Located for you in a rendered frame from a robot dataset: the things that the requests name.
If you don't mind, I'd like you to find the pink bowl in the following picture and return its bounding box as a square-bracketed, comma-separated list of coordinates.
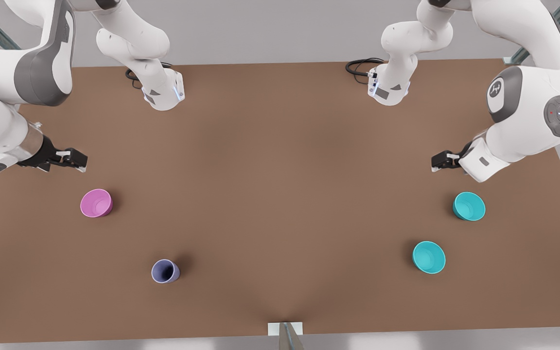
[80, 189, 113, 218]

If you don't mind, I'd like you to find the teal bowl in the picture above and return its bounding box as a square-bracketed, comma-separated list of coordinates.
[452, 192, 486, 222]
[412, 241, 446, 275]

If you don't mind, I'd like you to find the lavender blue bowl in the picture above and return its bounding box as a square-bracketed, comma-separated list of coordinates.
[151, 259, 181, 284]

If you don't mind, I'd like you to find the black cable loop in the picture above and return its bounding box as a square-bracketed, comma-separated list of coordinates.
[125, 62, 174, 90]
[345, 58, 385, 79]

